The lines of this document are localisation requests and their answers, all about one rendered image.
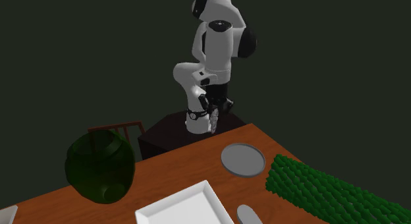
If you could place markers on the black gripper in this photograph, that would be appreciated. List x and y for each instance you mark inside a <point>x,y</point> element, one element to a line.
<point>217,90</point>

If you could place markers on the speckled grey pink object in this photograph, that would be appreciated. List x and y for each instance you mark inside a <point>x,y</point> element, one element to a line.
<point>214,120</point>

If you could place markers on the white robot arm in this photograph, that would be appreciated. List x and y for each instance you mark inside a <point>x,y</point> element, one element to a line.
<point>218,50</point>

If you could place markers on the white flat object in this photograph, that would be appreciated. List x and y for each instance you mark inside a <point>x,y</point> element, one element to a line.
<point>7,215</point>

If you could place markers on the green knobbly long object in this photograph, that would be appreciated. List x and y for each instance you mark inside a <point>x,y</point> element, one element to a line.
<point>314,188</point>

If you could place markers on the brown wooden table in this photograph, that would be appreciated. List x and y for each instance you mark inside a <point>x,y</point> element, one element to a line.
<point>179,172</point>

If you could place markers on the white rectangular tray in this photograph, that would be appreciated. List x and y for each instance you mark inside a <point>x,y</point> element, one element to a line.
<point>186,207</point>

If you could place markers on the small grey rounded object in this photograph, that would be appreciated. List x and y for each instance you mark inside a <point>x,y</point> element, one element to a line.
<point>248,215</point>

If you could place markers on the dark robot stand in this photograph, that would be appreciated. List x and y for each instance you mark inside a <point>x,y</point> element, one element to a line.
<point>167,130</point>

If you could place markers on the grey round plate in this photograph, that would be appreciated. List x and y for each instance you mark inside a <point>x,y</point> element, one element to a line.
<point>243,159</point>

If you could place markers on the dark green round glass vase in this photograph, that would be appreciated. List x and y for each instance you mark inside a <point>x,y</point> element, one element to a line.
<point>99,168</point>

